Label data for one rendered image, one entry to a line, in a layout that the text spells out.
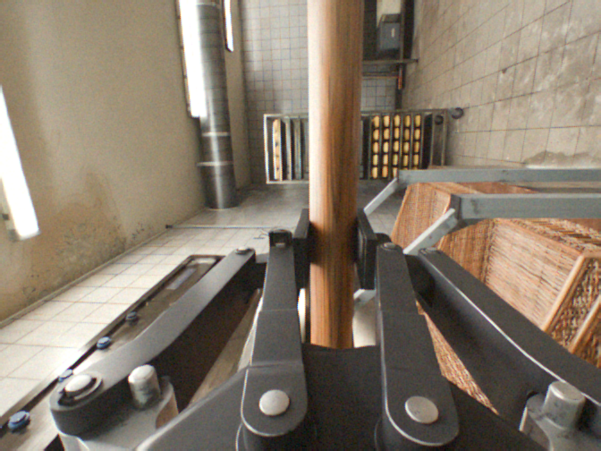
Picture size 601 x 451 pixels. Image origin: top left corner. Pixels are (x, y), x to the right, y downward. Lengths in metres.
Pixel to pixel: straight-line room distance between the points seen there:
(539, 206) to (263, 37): 5.14
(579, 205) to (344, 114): 0.60
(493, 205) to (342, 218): 0.48
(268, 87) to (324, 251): 5.18
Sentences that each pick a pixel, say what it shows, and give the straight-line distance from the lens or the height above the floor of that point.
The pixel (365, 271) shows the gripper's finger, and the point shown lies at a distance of 0.16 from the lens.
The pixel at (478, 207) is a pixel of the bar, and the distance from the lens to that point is 0.62.
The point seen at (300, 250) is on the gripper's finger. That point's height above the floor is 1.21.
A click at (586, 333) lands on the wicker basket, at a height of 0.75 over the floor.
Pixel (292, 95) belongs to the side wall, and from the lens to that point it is 5.25.
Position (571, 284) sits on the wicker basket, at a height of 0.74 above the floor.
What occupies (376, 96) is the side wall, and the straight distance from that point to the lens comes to 5.27.
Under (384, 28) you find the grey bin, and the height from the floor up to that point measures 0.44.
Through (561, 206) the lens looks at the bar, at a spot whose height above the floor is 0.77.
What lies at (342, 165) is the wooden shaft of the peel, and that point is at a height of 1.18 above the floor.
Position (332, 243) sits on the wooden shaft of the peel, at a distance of 0.18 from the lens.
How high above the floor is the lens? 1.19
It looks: 5 degrees up
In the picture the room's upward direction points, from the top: 90 degrees counter-clockwise
